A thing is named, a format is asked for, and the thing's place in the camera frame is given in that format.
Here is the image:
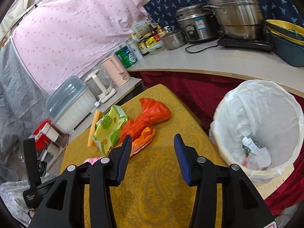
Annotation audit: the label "green yellow snack wrapper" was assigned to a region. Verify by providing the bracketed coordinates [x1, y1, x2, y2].
[92, 105, 128, 154]

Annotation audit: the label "orange foam net sleeve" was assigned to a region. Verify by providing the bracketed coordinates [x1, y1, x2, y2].
[87, 110, 103, 147]

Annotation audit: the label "orange plastic bag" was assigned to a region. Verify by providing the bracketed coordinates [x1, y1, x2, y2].
[120, 98, 171, 157]

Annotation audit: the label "white lined trash bin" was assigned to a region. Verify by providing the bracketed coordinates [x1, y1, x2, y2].
[209, 80, 303, 183]

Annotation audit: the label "red white box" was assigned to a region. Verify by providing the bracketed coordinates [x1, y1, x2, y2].
[32, 119, 59, 150]

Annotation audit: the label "white box grey lid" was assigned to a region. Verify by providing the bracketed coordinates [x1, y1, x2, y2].
[45, 76, 97, 134]

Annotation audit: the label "glass white electric kettle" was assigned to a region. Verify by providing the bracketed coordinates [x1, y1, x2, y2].
[85, 69, 116, 104]

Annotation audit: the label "pink electric kettle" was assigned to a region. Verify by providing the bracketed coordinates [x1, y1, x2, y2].
[101, 54, 130, 87]

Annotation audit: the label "pink dotted curtain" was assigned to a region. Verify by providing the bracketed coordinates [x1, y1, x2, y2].
[12, 0, 147, 94]

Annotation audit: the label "green white can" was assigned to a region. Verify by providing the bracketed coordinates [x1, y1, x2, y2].
[115, 46, 137, 69]

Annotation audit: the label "black induction cooktop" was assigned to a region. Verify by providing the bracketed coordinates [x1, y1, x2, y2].
[217, 35, 273, 52]

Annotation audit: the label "stacked blue yellow basins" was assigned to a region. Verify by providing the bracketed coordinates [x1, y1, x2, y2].
[266, 20, 303, 67]

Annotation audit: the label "dark soy sauce bottle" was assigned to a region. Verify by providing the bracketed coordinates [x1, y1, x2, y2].
[137, 38, 149, 56]

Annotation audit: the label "white bottle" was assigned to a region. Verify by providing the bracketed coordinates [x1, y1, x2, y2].
[126, 38, 144, 61]

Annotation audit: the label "small stainless pot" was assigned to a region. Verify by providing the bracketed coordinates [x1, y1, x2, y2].
[161, 30, 188, 51]

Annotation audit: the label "clear food container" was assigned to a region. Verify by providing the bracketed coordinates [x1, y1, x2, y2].
[147, 41, 165, 55]

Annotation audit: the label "stainless rice cooker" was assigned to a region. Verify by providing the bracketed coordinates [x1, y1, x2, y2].
[176, 4, 219, 44]

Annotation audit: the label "white paper carton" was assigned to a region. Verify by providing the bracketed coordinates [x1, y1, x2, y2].
[131, 20, 150, 38]

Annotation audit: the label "large stainless steamer pot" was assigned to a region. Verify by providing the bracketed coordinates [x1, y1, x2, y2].
[203, 0, 265, 40]

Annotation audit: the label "navy floral cloth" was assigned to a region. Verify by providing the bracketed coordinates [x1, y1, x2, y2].
[144, 0, 303, 29]

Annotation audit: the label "black power cable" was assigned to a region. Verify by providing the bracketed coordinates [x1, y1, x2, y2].
[184, 43, 221, 54]

